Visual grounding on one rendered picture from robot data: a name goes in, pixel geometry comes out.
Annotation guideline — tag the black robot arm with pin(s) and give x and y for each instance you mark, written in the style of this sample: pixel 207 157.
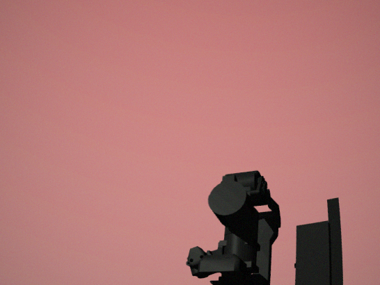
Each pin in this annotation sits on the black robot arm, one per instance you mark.
pixel 233 201

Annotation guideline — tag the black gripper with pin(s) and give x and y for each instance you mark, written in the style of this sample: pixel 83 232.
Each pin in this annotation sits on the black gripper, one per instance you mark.
pixel 237 264

